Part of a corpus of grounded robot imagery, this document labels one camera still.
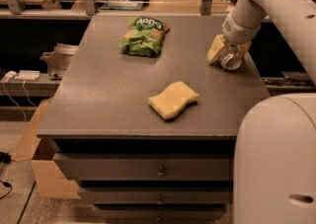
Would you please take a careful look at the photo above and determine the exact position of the cardboard box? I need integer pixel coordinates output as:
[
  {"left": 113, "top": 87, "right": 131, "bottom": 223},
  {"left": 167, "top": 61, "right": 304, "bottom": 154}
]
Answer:
[{"left": 13, "top": 98, "right": 80, "bottom": 199}]

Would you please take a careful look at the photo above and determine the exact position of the white power strip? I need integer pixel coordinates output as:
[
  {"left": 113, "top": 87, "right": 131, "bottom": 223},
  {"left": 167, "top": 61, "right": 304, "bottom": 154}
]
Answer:
[{"left": 15, "top": 70, "right": 40, "bottom": 80}]

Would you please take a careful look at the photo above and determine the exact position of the green chip bag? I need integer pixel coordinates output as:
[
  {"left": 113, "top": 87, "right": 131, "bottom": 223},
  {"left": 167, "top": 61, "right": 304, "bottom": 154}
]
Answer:
[{"left": 118, "top": 16, "right": 170, "bottom": 57}]

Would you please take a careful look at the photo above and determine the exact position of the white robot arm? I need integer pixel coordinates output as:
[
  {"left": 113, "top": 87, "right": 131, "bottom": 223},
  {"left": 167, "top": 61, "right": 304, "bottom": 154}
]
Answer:
[{"left": 206, "top": 0, "right": 316, "bottom": 224}]

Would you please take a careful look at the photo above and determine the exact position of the white metal bracket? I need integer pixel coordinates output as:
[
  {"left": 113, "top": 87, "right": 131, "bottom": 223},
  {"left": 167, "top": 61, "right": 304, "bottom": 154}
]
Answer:
[{"left": 39, "top": 43, "right": 78, "bottom": 79}]

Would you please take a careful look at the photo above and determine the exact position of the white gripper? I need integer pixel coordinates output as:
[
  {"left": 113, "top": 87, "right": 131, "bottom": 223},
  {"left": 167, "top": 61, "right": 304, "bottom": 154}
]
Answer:
[{"left": 206, "top": 14, "right": 259, "bottom": 64}]

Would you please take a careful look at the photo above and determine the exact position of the top drawer knob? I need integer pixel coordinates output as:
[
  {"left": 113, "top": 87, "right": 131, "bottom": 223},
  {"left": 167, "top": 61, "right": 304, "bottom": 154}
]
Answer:
[{"left": 157, "top": 166, "right": 167, "bottom": 178}]

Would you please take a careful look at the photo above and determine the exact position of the yellow sponge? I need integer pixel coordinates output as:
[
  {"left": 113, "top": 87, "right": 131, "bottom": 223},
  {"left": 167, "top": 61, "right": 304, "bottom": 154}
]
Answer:
[{"left": 148, "top": 81, "right": 199, "bottom": 120}]

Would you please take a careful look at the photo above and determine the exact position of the black floor cable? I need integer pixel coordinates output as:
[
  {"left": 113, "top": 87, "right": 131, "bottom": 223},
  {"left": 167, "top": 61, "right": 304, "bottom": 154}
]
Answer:
[{"left": 0, "top": 151, "right": 14, "bottom": 200}]

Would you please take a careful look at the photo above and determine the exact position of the silver green 7up can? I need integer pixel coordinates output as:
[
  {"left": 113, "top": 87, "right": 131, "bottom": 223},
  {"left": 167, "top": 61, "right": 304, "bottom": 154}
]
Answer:
[{"left": 219, "top": 47, "right": 244, "bottom": 71}]

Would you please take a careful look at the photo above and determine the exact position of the grey drawer cabinet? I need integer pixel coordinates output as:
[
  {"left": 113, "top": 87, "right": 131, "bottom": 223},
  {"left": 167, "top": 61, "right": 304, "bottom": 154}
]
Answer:
[{"left": 39, "top": 15, "right": 268, "bottom": 220}]

